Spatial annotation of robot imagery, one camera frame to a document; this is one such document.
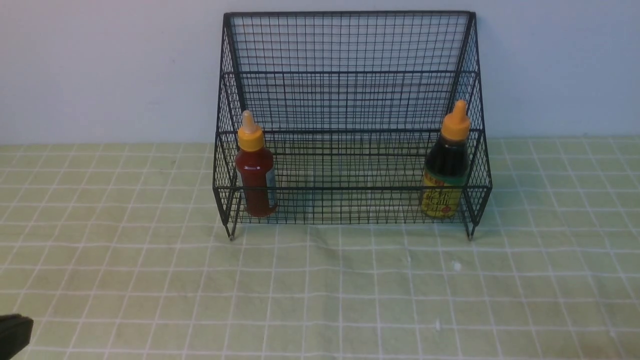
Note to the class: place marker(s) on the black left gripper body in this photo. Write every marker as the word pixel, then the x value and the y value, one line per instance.
pixel 15 334

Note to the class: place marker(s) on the red sauce bottle yellow cap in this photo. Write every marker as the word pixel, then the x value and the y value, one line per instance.
pixel 254 164

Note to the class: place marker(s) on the dark sauce bottle yellow label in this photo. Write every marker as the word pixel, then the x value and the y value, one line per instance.
pixel 447 165

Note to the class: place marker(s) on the green checkered tablecloth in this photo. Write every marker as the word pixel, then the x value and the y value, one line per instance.
pixel 117 253

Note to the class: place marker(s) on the black wire mesh shelf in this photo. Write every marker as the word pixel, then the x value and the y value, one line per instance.
pixel 351 103

